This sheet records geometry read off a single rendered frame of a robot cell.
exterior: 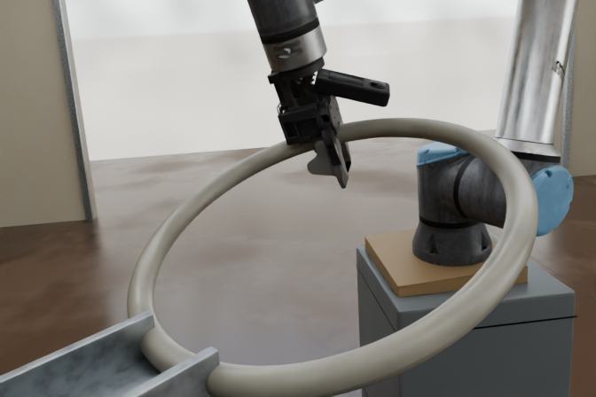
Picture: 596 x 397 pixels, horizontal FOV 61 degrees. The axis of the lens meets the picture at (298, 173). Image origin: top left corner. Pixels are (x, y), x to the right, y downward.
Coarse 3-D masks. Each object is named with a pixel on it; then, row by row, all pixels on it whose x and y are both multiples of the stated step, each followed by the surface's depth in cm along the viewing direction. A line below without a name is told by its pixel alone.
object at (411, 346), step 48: (480, 144) 63; (528, 192) 52; (528, 240) 47; (144, 288) 60; (480, 288) 43; (144, 336) 52; (432, 336) 41; (240, 384) 43; (288, 384) 41; (336, 384) 41
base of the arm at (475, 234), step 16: (432, 224) 120; (448, 224) 117; (464, 224) 117; (480, 224) 119; (416, 240) 125; (432, 240) 121; (448, 240) 118; (464, 240) 117; (480, 240) 118; (416, 256) 125; (432, 256) 120; (448, 256) 118; (464, 256) 117; (480, 256) 118
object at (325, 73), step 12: (324, 72) 77; (336, 72) 78; (324, 84) 75; (336, 84) 75; (348, 84) 75; (360, 84) 76; (372, 84) 76; (384, 84) 77; (336, 96) 76; (348, 96) 76; (360, 96) 76; (372, 96) 75; (384, 96) 75
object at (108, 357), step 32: (128, 320) 52; (64, 352) 46; (96, 352) 48; (128, 352) 51; (0, 384) 43; (32, 384) 45; (64, 384) 47; (96, 384) 49; (128, 384) 48; (160, 384) 41; (192, 384) 43
